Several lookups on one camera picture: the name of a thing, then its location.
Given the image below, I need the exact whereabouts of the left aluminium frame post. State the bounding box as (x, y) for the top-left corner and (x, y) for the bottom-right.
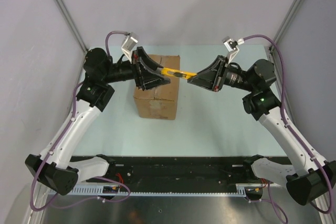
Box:
(54, 0), (88, 54)

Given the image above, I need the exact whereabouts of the yellow utility knife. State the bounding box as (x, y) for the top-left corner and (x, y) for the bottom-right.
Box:
(158, 67), (197, 80)

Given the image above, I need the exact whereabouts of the right aluminium side rail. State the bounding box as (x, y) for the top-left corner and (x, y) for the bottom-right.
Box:
(265, 46), (298, 132)

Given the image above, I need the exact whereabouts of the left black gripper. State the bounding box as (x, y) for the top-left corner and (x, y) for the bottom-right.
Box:
(103, 47), (170, 91)

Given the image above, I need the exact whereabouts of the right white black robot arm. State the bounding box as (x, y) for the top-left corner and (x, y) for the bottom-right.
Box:
(188, 56), (335, 206)

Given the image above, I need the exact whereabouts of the aluminium frame post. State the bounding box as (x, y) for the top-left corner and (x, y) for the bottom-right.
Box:
(54, 0), (88, 54)
(273, 0), (305, 47)

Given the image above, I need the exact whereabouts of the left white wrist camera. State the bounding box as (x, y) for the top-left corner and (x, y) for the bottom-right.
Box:
(121, 32), (138, 62)

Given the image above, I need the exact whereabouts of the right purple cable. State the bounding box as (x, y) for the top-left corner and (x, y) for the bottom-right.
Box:
(243, 34), (331, 222)

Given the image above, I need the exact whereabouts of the brown cardboard express box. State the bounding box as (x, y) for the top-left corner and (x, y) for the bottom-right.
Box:
(133, 55), (180, 120)

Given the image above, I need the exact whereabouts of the right aluminium frame post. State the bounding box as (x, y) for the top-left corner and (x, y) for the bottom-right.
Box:
(273, 0), (305, 47)

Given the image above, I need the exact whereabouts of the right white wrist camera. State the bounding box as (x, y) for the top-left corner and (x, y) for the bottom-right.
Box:
(222, 36), (244, 63)

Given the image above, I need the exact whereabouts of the white slotted cable duct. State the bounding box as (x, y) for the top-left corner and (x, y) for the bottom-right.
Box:
(68, 184), (264, 197)

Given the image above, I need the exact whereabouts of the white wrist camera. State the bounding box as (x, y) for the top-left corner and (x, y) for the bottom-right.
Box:
(121, 32), (138, 62)
(222, 36), (244, 63)

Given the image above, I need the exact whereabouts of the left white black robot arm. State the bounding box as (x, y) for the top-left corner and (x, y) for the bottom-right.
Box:
(25, 47), (171, 195)

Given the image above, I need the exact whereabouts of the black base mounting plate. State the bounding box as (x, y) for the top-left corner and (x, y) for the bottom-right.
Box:
(70, 155), (265, 193)

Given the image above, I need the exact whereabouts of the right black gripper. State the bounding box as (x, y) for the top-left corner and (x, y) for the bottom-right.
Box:
(188, 55), (256, 92)

